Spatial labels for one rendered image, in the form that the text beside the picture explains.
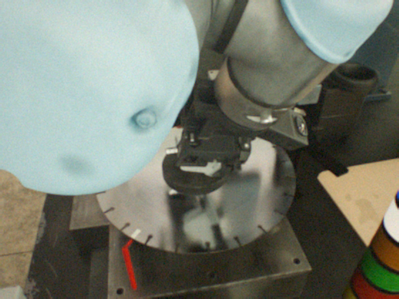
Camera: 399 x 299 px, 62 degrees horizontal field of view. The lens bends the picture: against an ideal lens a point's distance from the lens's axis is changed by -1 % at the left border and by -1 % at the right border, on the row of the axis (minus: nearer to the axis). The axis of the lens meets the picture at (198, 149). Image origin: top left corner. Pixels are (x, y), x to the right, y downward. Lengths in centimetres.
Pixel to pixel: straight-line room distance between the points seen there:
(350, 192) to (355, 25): 68
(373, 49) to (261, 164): 72
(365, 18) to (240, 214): 34
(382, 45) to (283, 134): 86
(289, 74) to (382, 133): 89
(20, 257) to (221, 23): 164
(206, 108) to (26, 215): 168
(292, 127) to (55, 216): 57
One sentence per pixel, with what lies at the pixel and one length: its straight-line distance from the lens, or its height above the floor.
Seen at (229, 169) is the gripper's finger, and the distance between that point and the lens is 41.
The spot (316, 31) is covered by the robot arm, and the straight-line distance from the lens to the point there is 22.
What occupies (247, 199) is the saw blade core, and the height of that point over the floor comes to 95.
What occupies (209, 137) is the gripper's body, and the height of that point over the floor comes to 110.
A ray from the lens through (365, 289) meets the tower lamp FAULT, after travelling 39.
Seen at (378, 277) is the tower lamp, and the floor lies 105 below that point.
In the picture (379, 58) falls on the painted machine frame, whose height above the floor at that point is 89.
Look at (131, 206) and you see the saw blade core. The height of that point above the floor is 95.
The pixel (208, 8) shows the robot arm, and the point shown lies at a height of 128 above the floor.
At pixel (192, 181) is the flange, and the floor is 96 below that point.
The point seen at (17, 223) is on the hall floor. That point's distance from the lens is 192.
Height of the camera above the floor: 133
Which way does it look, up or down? 39 degrees down
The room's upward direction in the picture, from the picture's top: straight up
